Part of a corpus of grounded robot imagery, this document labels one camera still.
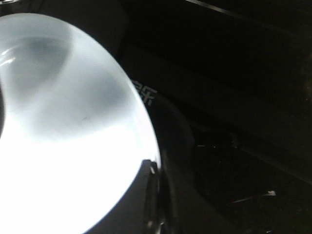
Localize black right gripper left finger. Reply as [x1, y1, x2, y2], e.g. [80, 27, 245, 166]
[88, 160, 158, 234]

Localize black glass gas cooktop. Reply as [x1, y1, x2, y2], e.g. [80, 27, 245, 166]
[0, 0, 312, 234]

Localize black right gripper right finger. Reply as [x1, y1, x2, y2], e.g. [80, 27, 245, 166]
[161, 151, 234, 234]

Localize light blue plate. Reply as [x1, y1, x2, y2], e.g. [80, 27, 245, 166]
[0, 13, 161, 234]

